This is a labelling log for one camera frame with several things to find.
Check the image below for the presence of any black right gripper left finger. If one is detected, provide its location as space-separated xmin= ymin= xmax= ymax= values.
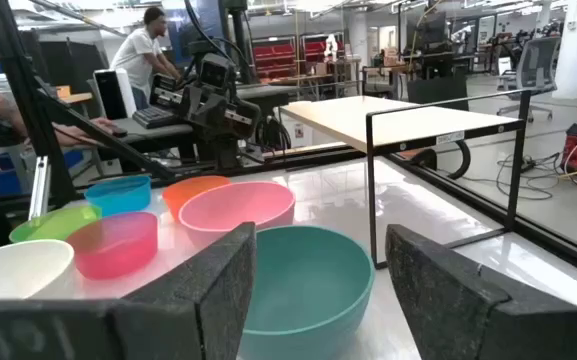
xmin=0 ymin=222 xmax=258 ymax=360

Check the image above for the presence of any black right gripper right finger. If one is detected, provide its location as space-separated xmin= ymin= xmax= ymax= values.
xmin=385 ymin=223 xmax=577 ymax=360

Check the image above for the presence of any orange plastic bowl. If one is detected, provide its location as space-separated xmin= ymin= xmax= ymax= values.
xmin=161 ymin=175 xmax=233 ymax=221

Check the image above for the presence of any light pink plastic bowl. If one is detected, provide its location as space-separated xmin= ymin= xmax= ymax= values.
xmin=177 ymin=180 xmax=297 ymax=249

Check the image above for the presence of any magenta translucent plastic bowl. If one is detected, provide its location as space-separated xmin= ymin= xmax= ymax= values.
xmin=66 ymin=211 xmax=160 ymax=281

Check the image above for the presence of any blue plastic bowl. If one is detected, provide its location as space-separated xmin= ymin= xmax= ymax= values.
xmin=83 ymin=174 xmax=153 ymax=217

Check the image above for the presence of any teal plastic bowl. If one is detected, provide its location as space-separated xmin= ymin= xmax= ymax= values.
xmin=237 ymin=224 xmax=376 ymax=360

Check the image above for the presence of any green plastic bowl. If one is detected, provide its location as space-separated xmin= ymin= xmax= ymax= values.
xmin=8 ymin=203 xmax=103 ymax=244

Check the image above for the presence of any white speckled bowl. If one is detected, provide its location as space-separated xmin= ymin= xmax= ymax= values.
xmin=0 ymin=238 xmax=76 ymax=301

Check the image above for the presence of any grey desk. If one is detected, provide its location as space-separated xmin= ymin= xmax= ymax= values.
xmin=111 ymin=82 xmax=300 ymax=154

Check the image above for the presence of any black keyboard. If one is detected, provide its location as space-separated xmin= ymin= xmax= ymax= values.
xmin=131 ymin=104 xmax=179 ymax=130

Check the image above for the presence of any red bin rack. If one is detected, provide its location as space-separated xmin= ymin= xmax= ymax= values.
xmin=300 ymin=32 xmax=347 ymax=65
xmin=251 ymin=34 xmax=299 ymax=80

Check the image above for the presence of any person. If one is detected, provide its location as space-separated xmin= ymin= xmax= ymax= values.
xmin=110 ymin=5 xmax=184 ymax=111

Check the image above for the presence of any white computer tower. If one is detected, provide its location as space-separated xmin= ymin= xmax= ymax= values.
xmin=92 ymin=67 xmax=138 ymax=121

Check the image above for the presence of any person's hand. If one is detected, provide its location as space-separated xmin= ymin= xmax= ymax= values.
xmin=53 ymin=116 xmax=117 ymax=149

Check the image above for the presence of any blue storage bin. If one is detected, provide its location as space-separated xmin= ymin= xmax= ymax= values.
xmin=0 ymin=149 xmax=85 ymax=197

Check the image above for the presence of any black chair back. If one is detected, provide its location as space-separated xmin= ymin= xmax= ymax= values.
xmin=406 ymin=74 xmax=470 ymax=112

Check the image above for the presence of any black monitor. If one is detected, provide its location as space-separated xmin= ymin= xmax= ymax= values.
xmin=406 ymin=11 xmax=450 ymax=52

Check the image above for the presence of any grey office chair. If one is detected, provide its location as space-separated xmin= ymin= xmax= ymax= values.
xmin=496 ymin=35 xmax=563 ymax=124

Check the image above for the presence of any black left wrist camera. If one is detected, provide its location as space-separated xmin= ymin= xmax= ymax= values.
xmin=195 ymin=52 xmax=237 ymax=92

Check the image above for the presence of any black floor cable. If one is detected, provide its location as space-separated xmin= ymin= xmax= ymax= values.
xmin=460 ymin=152 xmax=567 ymax=202

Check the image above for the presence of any black hose loop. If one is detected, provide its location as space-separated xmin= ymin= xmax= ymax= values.
xmin=407 ymin=140 xmax=472 ymax=181

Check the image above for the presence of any wooden shelf with black frame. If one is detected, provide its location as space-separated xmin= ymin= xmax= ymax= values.
xmin=278 ymin=89 xmax=533 ymax=270

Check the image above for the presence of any silver metal bracket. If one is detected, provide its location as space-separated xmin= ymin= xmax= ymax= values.
xmin=27 ymin=155 xmax=52 ymax=221

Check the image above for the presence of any black aluminium frame post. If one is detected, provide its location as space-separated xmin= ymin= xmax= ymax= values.
xmin=0 ymin=0 xmax=177 ymax=209

